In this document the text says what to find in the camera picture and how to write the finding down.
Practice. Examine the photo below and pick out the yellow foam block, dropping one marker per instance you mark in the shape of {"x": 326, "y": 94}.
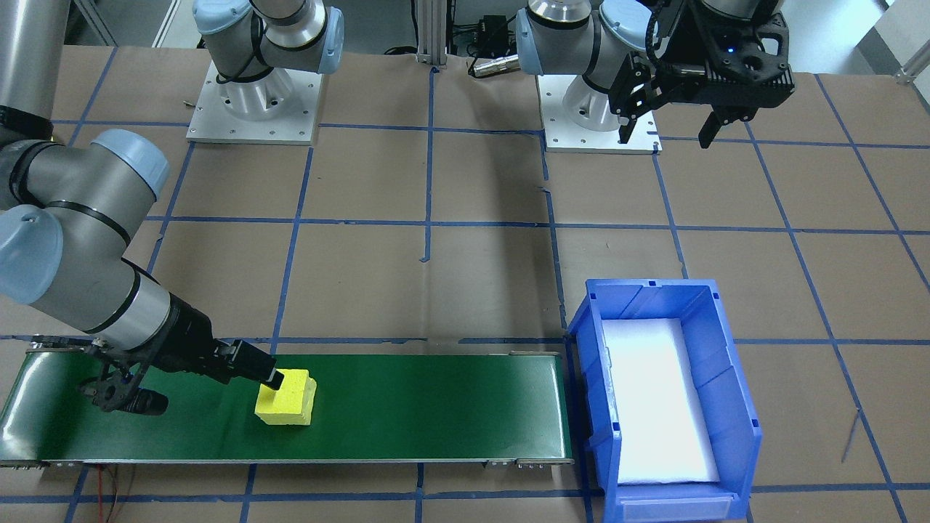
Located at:
{"x": 287, "y": 407}

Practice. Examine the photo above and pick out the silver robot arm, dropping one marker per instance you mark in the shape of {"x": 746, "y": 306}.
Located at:
{"x": 559, "y": 36}
{"x": 94, "y": 240}

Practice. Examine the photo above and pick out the silver cylindrical connector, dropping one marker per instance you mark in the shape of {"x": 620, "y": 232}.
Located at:
{"x": 494, "y": 67}

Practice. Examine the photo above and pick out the black electronics box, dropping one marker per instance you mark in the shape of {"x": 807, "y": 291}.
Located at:
{"x": 492, "y": 29}

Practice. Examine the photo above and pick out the green belt conveyor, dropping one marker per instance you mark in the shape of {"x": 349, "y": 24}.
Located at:
{"x": 421, "y": 407}

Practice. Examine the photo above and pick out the aluminium mast profile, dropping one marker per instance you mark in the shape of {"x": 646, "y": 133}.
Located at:
{"x": 432, "y": 33}

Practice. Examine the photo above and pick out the blue plastic storage bin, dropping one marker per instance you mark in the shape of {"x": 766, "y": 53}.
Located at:
{"x": 726, "y": 378}

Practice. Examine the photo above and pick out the white foam pad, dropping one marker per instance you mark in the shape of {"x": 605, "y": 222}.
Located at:
{"x": 657, "y": 407}

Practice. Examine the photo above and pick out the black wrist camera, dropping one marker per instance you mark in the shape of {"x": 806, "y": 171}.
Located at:
{"x": 123, "y": 396}
{"x": 759, "y": 80}

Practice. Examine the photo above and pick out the white square base plate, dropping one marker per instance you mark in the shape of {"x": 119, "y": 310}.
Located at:
{"x": 567, "y": 138}
{"x": 298, "y": 123}

